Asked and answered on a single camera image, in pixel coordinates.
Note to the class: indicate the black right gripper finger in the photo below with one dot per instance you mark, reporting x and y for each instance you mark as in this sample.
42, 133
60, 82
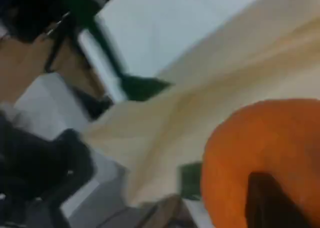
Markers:
267, 205

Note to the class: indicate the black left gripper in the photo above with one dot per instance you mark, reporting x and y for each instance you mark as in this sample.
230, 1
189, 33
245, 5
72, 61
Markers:
37, 168

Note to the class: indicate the person head with glasses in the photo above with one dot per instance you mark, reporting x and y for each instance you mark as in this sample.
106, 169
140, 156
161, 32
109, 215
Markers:
27, 38

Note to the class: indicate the orange toy fruit with stem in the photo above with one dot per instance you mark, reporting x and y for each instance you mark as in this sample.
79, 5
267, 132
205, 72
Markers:
262, 138

